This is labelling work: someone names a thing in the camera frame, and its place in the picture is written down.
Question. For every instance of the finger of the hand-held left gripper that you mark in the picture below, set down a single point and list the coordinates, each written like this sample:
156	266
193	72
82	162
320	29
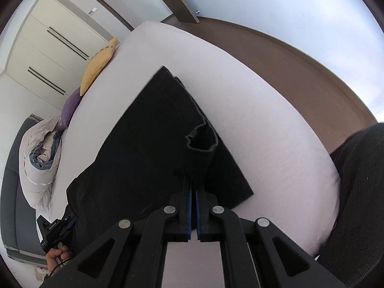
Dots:
71	222

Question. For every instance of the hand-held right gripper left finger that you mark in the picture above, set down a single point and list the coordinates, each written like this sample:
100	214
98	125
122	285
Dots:
187	213

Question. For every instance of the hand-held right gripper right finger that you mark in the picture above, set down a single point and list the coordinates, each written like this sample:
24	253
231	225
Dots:
199	219

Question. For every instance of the black pants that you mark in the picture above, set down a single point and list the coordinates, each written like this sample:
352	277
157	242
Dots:
144	132

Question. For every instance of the person's left hand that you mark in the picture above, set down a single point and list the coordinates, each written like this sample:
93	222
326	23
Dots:
55	258

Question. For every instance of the dark grey headboard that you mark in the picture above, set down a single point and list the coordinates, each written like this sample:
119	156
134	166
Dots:
13	204

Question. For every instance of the folded grey duvet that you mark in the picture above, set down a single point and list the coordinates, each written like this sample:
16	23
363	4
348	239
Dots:
33	174

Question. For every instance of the purple pillow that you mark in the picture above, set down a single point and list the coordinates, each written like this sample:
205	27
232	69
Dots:
69	108

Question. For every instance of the bed with white sheet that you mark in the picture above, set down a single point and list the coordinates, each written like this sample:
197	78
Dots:
255	111

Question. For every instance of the person's dark clothed leg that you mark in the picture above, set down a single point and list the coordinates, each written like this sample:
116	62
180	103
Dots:
354	201

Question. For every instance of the yellow pillow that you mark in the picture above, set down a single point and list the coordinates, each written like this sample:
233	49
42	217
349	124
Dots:
96	69

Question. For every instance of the cream wardrobe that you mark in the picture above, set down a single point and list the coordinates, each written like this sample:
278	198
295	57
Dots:
45	51

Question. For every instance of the white wall socket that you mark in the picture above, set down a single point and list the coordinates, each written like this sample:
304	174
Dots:
40	273

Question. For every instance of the white wall light switch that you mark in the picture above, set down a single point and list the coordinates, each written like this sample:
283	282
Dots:
93	10

